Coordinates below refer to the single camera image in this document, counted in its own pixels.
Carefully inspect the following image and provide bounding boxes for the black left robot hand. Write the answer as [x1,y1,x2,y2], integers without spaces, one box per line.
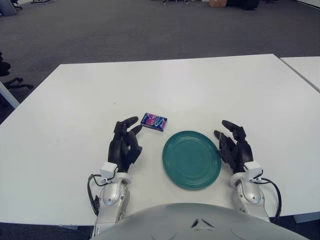
[107,115,143,174]

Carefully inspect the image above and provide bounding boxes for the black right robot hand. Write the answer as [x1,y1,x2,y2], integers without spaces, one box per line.
[212,119,255,175]

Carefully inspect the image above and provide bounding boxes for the purple gum pack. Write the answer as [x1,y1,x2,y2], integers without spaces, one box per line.
[140,112,168,134]

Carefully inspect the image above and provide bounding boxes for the green round plate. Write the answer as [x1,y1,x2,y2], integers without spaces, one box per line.
[161,129,223,192]

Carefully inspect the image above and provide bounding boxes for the grey robot torso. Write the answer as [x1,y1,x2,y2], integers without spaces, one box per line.
[91,202,320,240]

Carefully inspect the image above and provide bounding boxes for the white neighbouring table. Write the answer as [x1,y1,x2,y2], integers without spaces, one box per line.
[279,56,320,92]

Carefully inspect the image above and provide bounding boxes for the white table leg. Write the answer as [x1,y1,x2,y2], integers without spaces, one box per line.
[0,80,21,110]

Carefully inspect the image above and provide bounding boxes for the black office chair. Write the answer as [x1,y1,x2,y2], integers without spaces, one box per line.
[0,51,35,91]

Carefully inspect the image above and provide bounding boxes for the black background furniture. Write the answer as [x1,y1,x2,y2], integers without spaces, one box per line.
[226,0,261,11]

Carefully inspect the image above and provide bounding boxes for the brown cardboard box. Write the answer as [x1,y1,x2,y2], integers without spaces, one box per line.
[208,0,228,8]

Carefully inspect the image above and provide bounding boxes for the black chair base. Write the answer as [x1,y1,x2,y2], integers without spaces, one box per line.
[8,0,24,10]

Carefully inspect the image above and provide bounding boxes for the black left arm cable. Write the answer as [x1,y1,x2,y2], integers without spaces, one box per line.
[86,173,107,216]

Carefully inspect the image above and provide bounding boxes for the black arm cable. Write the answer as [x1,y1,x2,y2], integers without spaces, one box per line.
[86,173,107,216]
[259,176,283,223]

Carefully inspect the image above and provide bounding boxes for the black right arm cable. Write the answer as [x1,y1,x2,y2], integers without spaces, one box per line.
[259,176,283,223]

